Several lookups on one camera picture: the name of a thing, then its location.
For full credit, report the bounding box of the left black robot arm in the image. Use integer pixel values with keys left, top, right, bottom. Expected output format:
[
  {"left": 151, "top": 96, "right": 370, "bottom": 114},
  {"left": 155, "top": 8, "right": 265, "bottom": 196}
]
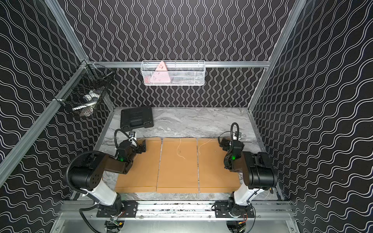
[{"left": 65, "top": 129, "right": 147, "bottom": 216}]

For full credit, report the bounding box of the black plastic tool case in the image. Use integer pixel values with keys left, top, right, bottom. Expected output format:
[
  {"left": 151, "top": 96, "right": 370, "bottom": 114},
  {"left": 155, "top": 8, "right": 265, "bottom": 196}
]
[{"left": 120, "top": 106, "right": 154, "bottom": 132}]

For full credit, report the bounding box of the black wire mesh basket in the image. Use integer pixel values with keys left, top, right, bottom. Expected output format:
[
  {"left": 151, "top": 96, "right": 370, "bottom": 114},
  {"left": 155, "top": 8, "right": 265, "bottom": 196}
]
[{"left": 56, "top": 64, "right": 114, "bottom": 117}]

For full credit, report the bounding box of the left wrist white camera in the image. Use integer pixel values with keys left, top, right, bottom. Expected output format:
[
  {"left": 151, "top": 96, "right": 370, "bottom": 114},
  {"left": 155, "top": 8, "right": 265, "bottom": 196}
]
[{"left": 128, "top": 132, "right": 137, "bottom": 141}]

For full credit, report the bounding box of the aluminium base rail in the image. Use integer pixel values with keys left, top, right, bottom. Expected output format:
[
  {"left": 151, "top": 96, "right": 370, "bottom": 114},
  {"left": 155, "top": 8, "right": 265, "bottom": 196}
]
[{"left": 59, "top": 200, "right": 292, "bottom": 220}]

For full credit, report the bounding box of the white wire mesh basket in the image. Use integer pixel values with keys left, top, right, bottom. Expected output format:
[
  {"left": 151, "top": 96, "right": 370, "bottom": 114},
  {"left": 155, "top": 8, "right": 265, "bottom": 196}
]
[{"left": 140, "top": 60, "right": 206, "bottom": 86}]

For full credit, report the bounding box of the brown file bag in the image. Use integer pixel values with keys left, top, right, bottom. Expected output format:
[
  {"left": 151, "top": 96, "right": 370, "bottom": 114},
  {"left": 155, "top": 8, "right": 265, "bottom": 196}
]
[
  {"left": 156, "top": 138, "right": 198, "bottom": 193},
  {"left": 197, "top": 138, "right": 241, "bottom": 193},
  {"left": 115, "top": 137, "right": 162, "bottom": 193}
]

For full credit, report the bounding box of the pink triangular board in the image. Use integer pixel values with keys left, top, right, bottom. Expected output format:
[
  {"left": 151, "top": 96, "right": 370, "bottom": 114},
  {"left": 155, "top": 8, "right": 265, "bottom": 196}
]
[{"left": 147, "top": 61, "right": 171, "bottom": 84}]

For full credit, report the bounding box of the white closure string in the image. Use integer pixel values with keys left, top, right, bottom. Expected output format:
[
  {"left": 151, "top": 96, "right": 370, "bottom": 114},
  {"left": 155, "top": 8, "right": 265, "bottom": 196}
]
[{"left": 176, "top": 138, "right": 186, "bottom": 160}]

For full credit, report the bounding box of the bag white string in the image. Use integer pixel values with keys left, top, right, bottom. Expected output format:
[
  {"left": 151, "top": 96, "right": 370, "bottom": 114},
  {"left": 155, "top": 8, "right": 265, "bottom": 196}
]
[{"left": 199, "top": 138, "right": 215, "bottom": 153}]

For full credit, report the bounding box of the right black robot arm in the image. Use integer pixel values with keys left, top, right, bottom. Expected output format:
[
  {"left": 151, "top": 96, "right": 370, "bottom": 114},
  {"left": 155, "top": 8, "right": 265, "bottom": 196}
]
[{"left": 218, "top": 122, "right": 277, "bottom": 218}]

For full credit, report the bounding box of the white object in black basket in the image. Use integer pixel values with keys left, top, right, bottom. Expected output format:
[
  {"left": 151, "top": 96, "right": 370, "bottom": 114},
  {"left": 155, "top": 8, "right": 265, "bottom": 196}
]
[{"left": 72, "top": 90, "right": 101, "bottom": 117}]

